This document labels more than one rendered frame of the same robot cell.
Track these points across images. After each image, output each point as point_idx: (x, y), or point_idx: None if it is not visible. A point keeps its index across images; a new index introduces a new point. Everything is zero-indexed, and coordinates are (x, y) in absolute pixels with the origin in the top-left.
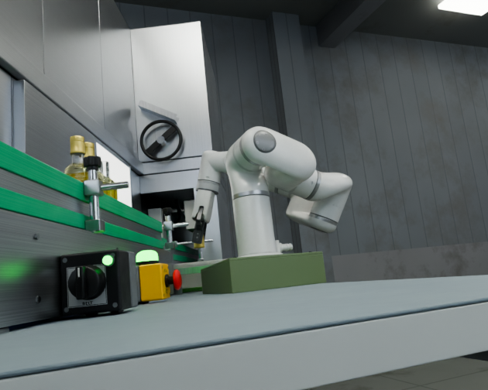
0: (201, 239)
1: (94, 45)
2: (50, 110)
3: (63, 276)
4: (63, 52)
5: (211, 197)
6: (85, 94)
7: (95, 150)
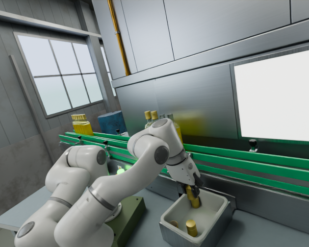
0: (183, 191)
1: None
2: (170, 82)
3: None
4: (191, 17)
5: (167, 165)
6: (230, 18)
7: (232, 75)
